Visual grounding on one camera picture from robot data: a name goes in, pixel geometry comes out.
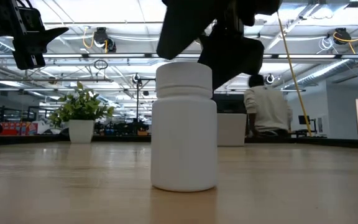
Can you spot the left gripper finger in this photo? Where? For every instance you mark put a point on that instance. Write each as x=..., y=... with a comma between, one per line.
x=50, y=33

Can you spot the small monitor on stand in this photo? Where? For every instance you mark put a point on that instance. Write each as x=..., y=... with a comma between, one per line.
x=304, y=119

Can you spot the white pill bottle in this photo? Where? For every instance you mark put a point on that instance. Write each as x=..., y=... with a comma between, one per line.
x=183, y=140

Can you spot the black metal stand frame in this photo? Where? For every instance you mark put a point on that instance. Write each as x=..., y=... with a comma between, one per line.
x=137, y=102

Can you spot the white plastic basket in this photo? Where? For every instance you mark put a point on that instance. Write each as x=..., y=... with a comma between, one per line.
x=232, y=130

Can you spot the person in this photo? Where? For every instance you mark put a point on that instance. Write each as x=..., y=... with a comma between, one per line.
x=267, y=105

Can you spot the white plant pot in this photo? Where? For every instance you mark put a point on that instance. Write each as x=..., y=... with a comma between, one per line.
x=81, y=132

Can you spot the black monitor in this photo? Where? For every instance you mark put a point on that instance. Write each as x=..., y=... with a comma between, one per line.
x=228, y=104

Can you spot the red printed boxes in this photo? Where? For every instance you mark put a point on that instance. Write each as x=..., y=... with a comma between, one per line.
x=14, y=128

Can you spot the green leafy plant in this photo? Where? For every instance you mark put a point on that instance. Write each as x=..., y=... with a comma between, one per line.
x=81, y=105

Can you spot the silver ventilation duct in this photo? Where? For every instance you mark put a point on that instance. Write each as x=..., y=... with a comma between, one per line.
x=325, y=71

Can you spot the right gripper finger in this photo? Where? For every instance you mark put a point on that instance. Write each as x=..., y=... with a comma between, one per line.
x=188, y=25
x=235, y=59

